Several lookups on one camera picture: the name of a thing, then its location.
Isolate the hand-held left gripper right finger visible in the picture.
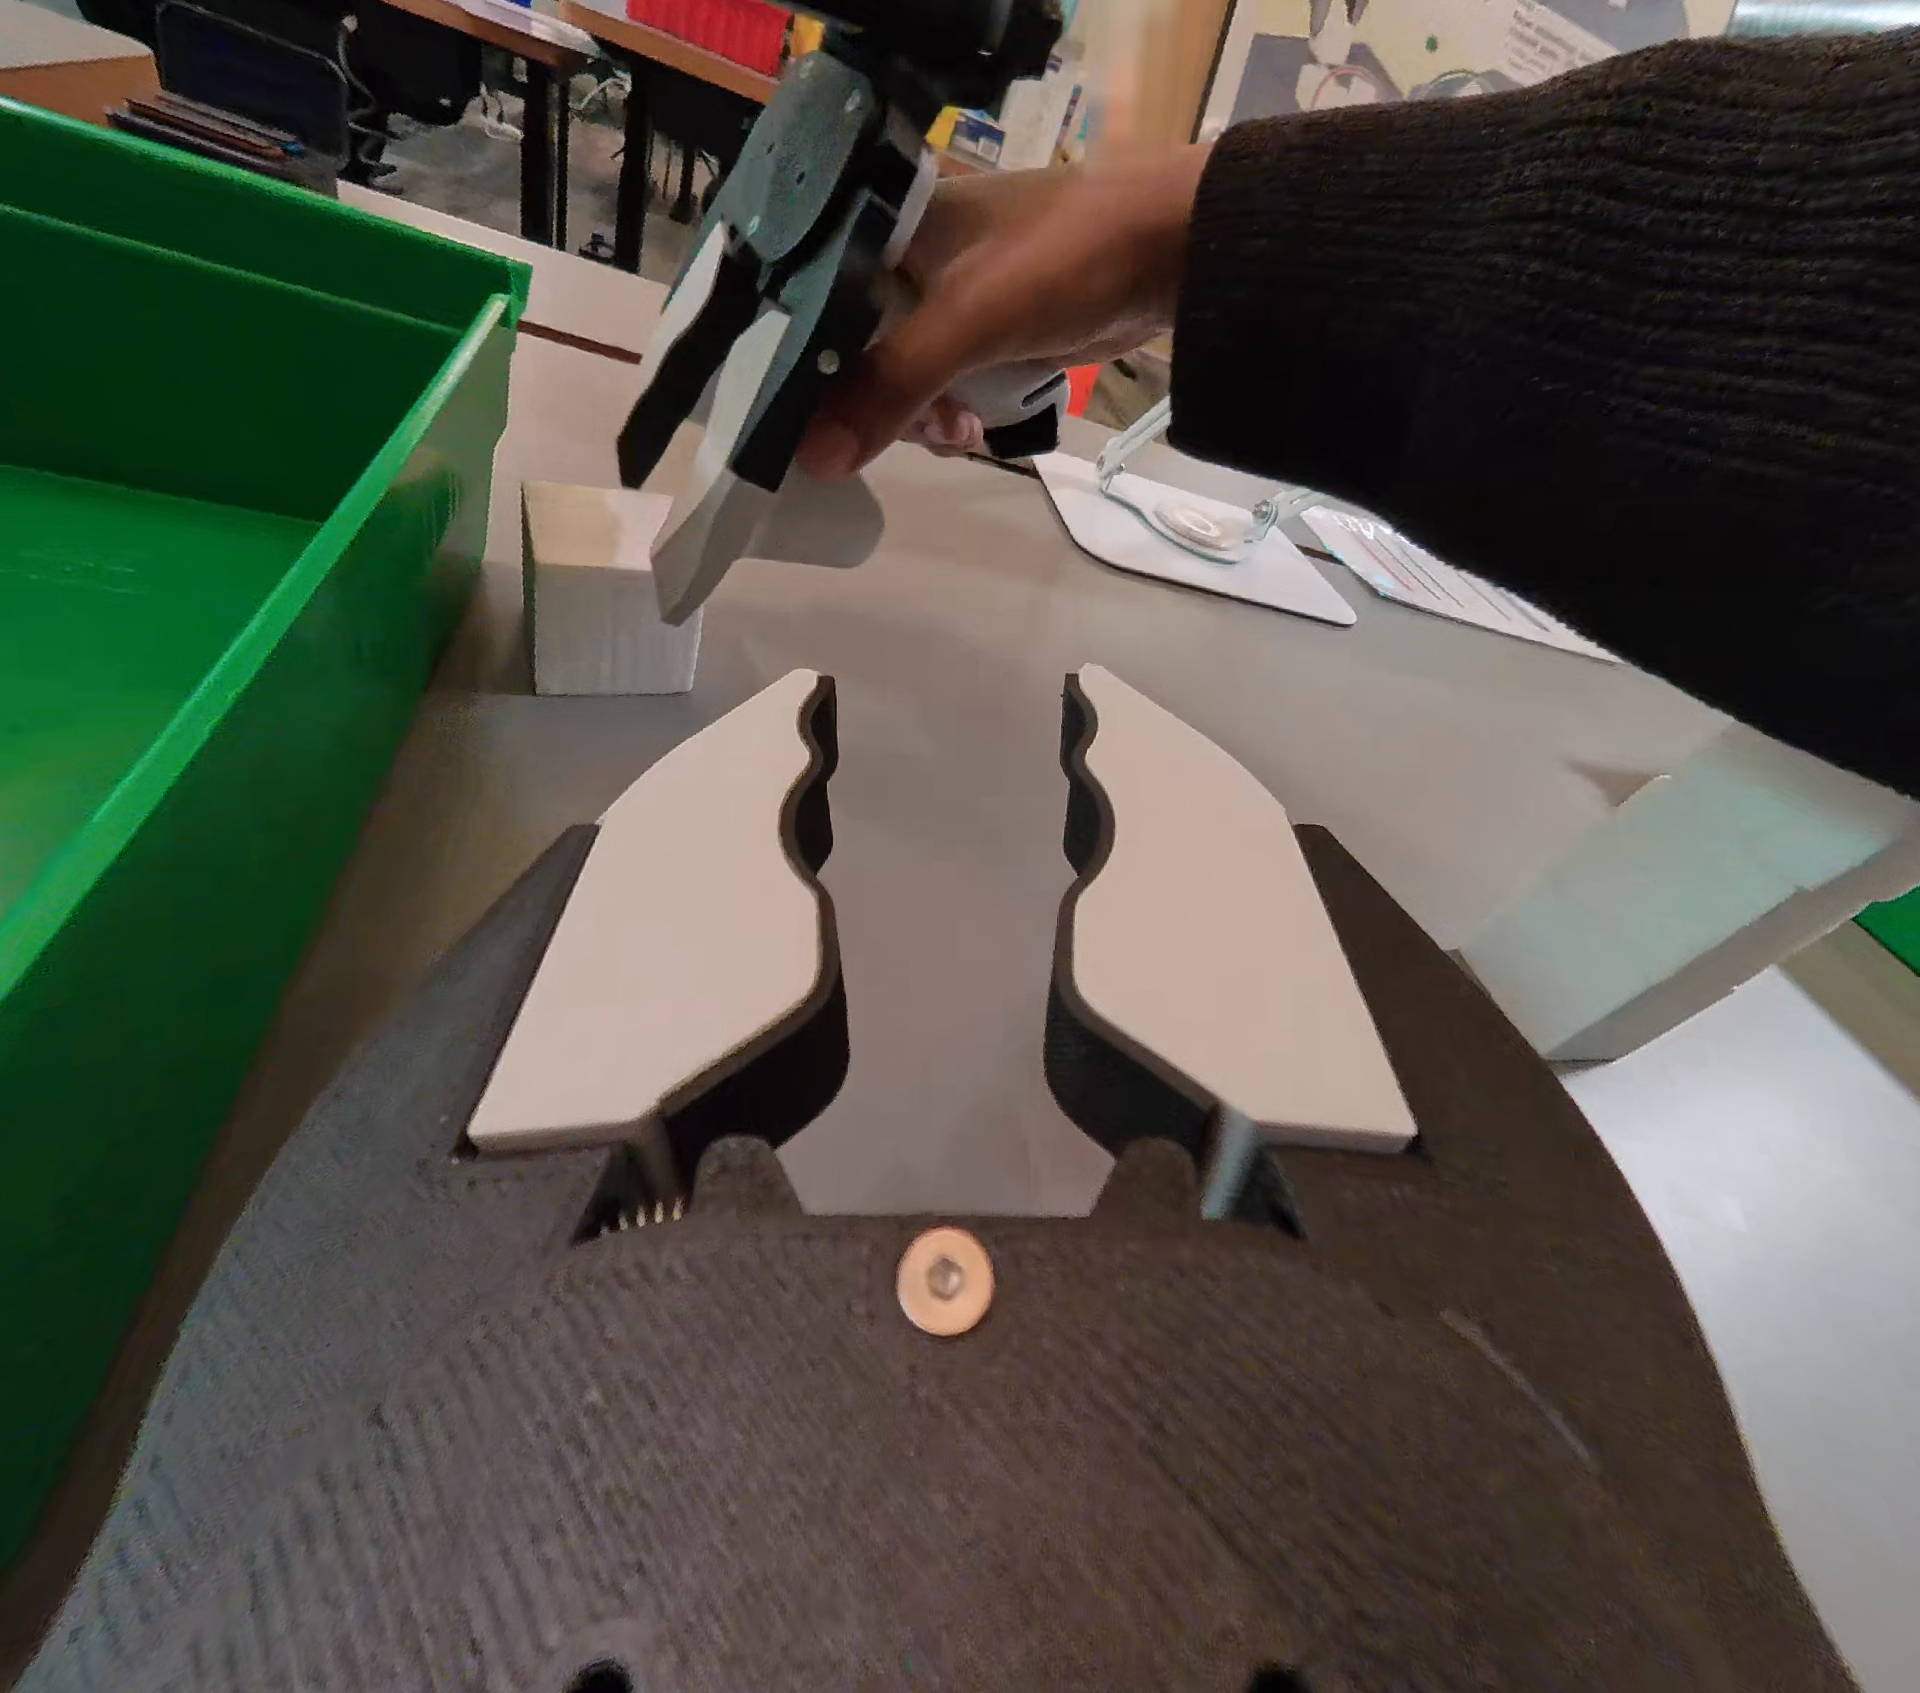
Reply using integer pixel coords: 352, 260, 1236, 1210
1047, 664, 1420, 1225

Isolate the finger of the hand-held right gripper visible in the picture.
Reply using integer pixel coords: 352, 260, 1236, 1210
651, 300, 824, 625
617, 220, 778, 491

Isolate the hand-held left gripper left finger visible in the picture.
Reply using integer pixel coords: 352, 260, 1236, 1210
464, 668, 853, 1192

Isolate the white foam cube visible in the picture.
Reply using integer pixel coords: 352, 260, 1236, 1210
1464, 730, 1920, 1064
518, 479, 706, 694

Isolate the grey desk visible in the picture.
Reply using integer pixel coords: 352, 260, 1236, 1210
228, 337, 1920, 1693

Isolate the person's right hand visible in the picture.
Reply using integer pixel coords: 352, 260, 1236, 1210
793, 140, 1221, 486

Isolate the red plastic bin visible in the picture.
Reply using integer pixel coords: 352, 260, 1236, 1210
627, 0, 793, 77

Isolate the white board stand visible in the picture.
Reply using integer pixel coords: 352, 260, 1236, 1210
1032, 396, 1357, 631

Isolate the printed paper sheet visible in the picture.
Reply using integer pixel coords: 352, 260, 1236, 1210
1304, 505, 1622, 664

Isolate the black office chair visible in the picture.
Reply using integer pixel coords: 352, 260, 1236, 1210
73, 0, 484, 180

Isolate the green plastic bin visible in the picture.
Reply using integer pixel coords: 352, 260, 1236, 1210
0, 94, 531, 1573

